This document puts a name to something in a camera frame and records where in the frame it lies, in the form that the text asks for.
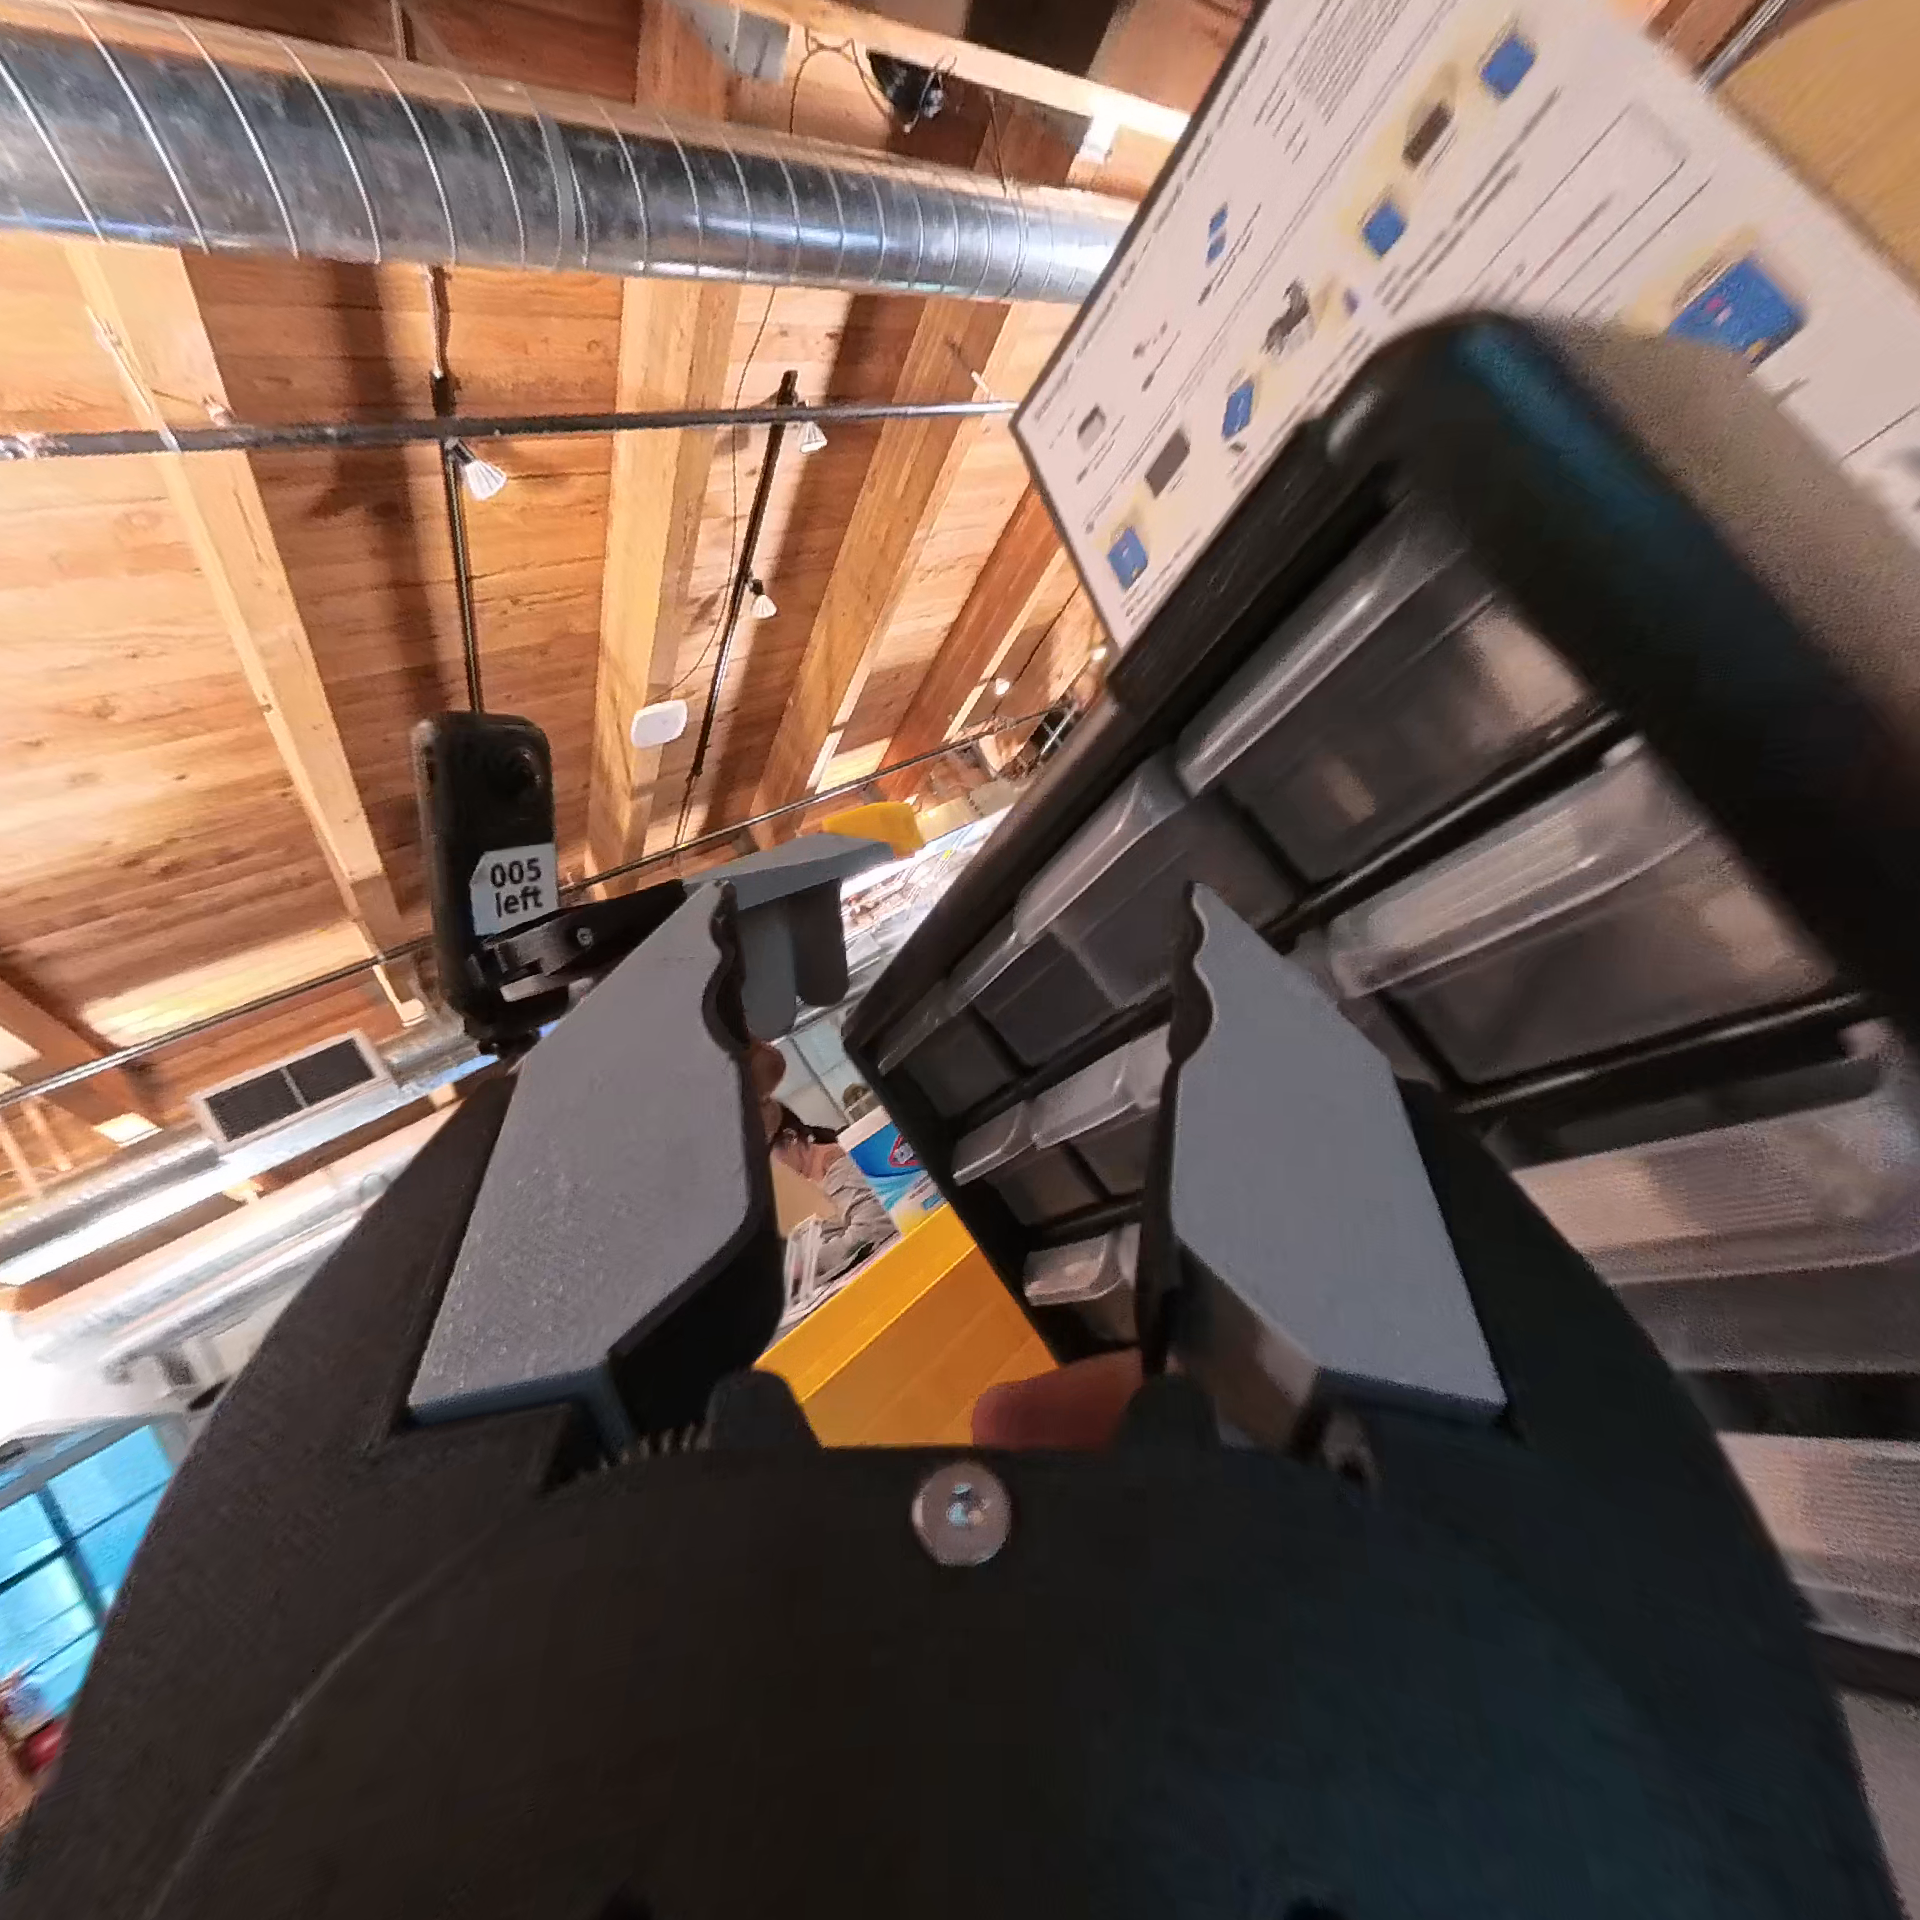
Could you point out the blue lit window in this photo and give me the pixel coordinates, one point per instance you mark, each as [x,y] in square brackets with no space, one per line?
[67,1545]

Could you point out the blue white wipes tub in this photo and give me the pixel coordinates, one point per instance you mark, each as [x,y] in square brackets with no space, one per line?
[905,1170]

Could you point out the silver ventilation duct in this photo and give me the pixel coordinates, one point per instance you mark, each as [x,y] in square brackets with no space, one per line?
[451,181]

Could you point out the clear plastic cabinet drawers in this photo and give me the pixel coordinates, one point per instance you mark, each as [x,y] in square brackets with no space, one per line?
[1348,720]

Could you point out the black vent grille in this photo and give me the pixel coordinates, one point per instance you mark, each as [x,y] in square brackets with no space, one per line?
[292,1088]

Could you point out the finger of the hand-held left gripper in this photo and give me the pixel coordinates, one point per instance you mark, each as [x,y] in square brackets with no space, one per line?
[796,878]

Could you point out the white ceiling access point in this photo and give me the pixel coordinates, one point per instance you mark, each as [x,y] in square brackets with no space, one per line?
[661,728]

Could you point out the thin silver duct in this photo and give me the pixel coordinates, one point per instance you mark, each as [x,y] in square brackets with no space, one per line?
[180,1230]

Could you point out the black drawer cabinet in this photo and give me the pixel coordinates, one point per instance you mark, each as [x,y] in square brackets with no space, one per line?
[1650,570]

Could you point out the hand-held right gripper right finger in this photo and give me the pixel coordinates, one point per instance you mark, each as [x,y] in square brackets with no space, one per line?
[1318,1200]

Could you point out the person's left hand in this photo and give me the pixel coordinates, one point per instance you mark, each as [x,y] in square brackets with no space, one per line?
[1059,1402]

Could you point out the black ceiling camera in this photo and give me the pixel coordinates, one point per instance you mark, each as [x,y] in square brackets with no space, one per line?
[908,83]

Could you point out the black ceiling light rail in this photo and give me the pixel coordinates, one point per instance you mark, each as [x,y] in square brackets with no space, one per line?
[299,435]

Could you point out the yellow plastic bin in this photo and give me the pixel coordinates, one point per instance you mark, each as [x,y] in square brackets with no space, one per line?
[900,1335]

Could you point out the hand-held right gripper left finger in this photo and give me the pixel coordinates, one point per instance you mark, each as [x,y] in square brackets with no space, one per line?
[598,1185]

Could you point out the printed instruction sheet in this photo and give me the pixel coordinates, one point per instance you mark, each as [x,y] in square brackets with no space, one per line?
[1348,224]

